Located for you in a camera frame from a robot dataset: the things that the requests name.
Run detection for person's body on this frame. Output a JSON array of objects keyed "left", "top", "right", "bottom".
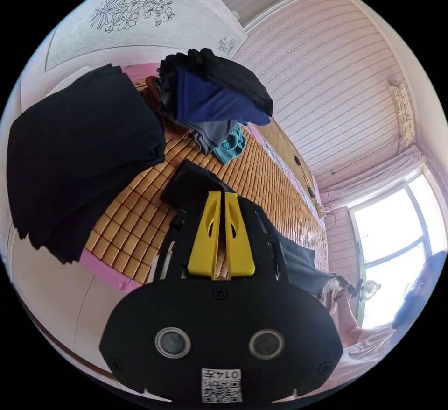
[{"left": 336, "top": 251, "right": 448, "bottom": 388}]

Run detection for small white fan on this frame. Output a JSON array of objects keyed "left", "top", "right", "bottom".
[{"left": 360, "top": 279, "right": 381, "bottom": 301}]

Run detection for black pants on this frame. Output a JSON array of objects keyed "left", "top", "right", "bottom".
[{"left": 160, "top": 159, "right": 334, "bottom": 296}]

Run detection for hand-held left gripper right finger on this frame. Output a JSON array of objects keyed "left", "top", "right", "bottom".
[{"left": 225, "top": 192, "right": 255, "bottom": 280}]

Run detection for stack of black folded clothes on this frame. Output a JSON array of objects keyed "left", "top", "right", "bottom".
[{"left": 6, "top": 63, "right": 167, "bottom": 264}]

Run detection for bed with woven mat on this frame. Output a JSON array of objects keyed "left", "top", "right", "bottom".
[{"left": 78, "top": 63, "right": 329, "bottom": 292}]

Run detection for person's right hand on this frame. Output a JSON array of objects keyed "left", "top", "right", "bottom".
[{"left": 325, "top": 282, "right": 347, "bottom": 314}]

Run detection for window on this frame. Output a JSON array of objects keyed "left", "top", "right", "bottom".
[{"left": 349, "top": 171, "right": 442, "bottom": 328}]

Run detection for person's right forearm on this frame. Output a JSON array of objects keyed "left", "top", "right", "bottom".
[{"left": 337, "top": 299, "right": 368, "bottom": 342}]

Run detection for pile of clothes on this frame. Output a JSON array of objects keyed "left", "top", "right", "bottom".
[{"left": 145, "top": 47, "right": 274, "bottom": 166}]

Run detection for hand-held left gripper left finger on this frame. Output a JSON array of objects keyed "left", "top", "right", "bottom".
[{"left": 187, "top": 191, "right": 222, "bottom": 279}]

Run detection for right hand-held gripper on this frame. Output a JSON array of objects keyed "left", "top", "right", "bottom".
[{"left": 334, "top": 274, "right": 364, "bottom": 302}]

